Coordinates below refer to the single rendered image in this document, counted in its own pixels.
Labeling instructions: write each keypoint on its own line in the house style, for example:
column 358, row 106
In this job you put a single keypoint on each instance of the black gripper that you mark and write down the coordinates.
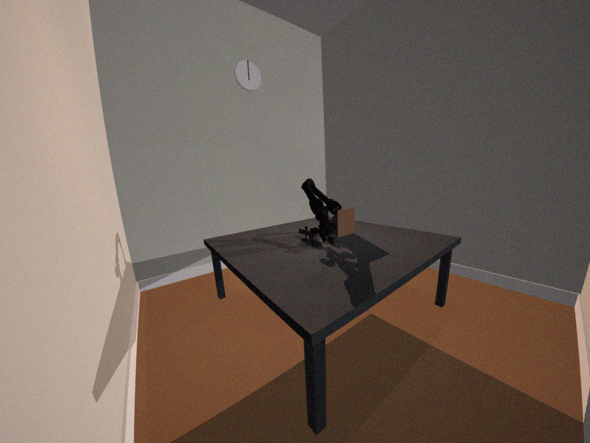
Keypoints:
column 320, row 231

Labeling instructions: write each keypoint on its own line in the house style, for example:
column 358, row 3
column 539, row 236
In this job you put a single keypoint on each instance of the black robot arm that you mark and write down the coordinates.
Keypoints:
column 317, row 206

